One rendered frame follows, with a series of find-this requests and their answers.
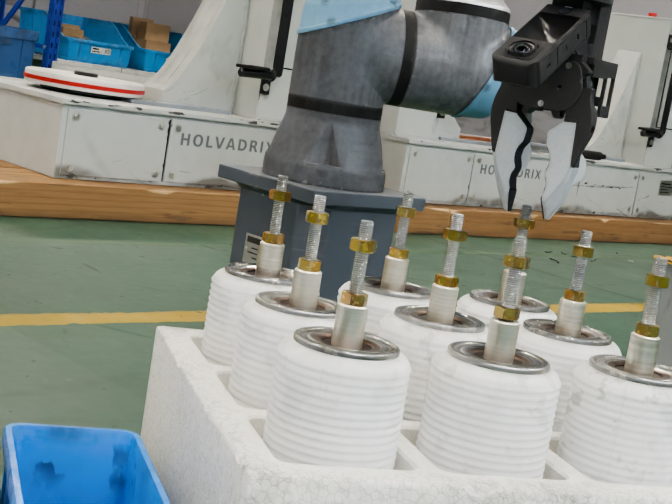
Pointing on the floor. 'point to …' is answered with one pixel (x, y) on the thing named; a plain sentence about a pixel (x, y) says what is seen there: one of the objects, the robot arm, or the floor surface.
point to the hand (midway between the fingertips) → (526, 201)
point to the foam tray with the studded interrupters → (195, 399)
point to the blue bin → (77, 466)
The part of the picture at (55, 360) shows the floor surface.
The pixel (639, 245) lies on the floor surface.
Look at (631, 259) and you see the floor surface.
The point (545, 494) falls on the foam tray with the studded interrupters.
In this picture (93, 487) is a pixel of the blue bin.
